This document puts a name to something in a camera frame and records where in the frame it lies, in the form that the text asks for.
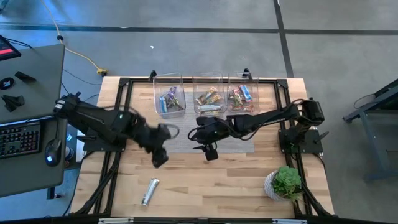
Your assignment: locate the black tablet red screen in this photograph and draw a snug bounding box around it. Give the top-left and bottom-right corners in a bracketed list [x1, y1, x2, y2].
[0, 34, 22, 62]

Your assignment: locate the red orange granola bar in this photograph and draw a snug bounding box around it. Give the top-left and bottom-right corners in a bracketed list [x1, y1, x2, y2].
[231, 104, 256, 113]

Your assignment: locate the black computer mouse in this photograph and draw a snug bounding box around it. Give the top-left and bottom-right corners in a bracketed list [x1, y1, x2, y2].
[44, 138, 63, 167]

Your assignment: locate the orange tan granola bar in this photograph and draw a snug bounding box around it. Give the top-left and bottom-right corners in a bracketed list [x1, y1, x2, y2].
[195, 86, 218, 106]

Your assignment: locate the yellow power cable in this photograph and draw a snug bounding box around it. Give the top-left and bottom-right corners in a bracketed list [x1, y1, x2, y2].
[39, 0, 108, 77]

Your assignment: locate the succulent in white pot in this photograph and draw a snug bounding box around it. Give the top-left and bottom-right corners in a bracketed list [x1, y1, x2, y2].
[263, 165, 304, 202]

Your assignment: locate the light blue granola bar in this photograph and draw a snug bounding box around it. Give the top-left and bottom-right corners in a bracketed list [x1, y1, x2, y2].
[159, 95, 169, 114]

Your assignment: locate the blue and red granola bar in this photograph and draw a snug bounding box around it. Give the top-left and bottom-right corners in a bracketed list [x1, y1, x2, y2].
[238, 84, 253, 102]

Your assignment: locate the black plastic bracket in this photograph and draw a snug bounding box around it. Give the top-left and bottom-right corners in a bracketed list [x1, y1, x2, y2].
[1, 94, 25, 113]

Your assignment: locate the grey side desk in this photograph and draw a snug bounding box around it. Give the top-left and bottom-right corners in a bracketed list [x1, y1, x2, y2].
[0, 43, 68, 198]

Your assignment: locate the clear plastic bin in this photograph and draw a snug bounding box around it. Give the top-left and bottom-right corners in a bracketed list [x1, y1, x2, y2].
[226, 72, 261, 115]
[152, 73, 187, 120]
[192, 73, 228, 116]

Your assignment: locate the white metal bracket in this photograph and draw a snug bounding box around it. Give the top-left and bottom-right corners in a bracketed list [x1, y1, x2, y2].
[98, 217, 134, 224]
[272, 218, 308, 224]

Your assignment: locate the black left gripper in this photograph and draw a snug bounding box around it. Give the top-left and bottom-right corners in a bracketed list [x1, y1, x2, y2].
[141, 123, 172, 169]

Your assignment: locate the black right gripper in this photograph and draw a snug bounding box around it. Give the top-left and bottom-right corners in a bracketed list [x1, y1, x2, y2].
[190, 116, 233, 162]

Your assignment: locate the dark metal cart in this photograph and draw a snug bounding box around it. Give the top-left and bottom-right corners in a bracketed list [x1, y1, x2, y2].
[341, 79, 398, 181]

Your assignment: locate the small black block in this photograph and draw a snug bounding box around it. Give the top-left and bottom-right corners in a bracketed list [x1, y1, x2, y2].
[14, 70, 37, 83]

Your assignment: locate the black aluminium table frame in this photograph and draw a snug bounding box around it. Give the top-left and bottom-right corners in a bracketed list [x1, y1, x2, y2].
[70, 68, 335, 218]

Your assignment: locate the black backlit keyboard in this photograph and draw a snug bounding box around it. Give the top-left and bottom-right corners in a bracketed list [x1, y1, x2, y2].
[0, 121, 42, 160]

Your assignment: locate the blue white bottle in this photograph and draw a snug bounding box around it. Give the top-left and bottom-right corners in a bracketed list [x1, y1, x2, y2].
[64, 133, 75, 161]

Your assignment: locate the black round disc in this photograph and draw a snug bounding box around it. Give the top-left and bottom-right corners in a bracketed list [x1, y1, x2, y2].
[0, 77, 15, 91]

